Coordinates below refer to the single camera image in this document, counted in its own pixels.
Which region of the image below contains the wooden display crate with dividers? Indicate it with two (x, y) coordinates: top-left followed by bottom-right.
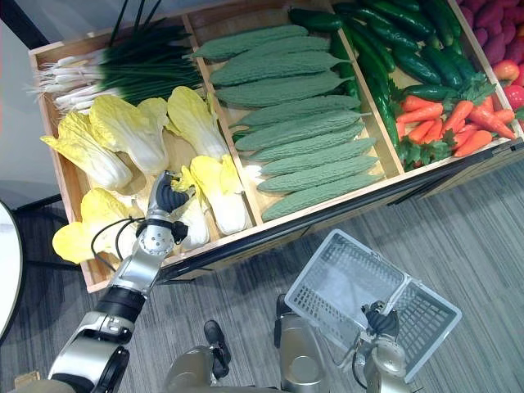
(27, 0), (524, 294)

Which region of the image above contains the purple sweet potato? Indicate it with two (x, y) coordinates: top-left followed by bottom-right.
(482, 31), (508, 66)
(504, 28), (524, 65)
(474, 0), (505, 30)
(458, 3), (476, 30)

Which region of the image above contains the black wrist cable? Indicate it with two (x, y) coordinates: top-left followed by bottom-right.
(350, 337), (370, 390)
(90, 216), (145, 274)

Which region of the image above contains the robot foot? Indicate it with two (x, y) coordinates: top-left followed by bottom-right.
(273, 292), (288, 350)
(203, 319), (233, 380)

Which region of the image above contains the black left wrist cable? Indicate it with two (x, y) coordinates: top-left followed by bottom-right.
(90, 216), (145, 274)

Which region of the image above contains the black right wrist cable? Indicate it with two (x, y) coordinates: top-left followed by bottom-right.
(350, 337), (370, 390)

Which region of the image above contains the long dark green cucumber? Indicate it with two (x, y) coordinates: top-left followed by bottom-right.
(345, 27), (401, 153)

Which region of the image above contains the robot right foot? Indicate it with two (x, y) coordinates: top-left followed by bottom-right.
(273, 292), (288, 350)

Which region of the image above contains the green onion stalk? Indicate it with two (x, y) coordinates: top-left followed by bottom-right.
(52, 25), (193, 69)
(24, 61), (201, 93)
(108, 0), (165, 47)
(52, 75), (205, 112)
(37, 38), (197, 79)

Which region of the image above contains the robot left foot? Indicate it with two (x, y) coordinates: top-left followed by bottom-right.
(203, 319), (233, 380)

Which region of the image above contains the green bitter gourd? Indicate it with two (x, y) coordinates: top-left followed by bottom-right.
(246, 136), (378, 163)
(209, 50), (352, 88)
(214, 70), (355, 109)
(233, 110), (366, 141)
(190, 24), (309, 63)
(261, 185), (364, 223)
(256, 172), (385, 195)
(234, 121), (366, 152)
(228, 94), (362, 129)
(259, 155), (381, 178)
(241, 35), (331, 59)

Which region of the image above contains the white round table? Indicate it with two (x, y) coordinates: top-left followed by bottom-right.
(0, 199), (25, 343)

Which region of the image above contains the yellow white napa cabbage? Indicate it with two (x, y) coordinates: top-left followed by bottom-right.
(39, 111), (134, 192)
(165, 85), (230, 163)
(170, 165), (210, 251)
(189, 154), (249, 237)
(52, 187), (145, 265)
(88, 94), (171, 177)

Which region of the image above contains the robot left leg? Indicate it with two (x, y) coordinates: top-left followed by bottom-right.
(165, 345), (231, 393)

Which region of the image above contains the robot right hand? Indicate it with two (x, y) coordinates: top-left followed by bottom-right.
(361, 300), (401, 337)

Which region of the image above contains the grey plastic shopping basket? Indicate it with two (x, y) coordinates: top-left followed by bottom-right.
(283, 228), (463, 380)

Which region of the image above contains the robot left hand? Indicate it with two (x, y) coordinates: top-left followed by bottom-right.
(145, 170), (195, 222)

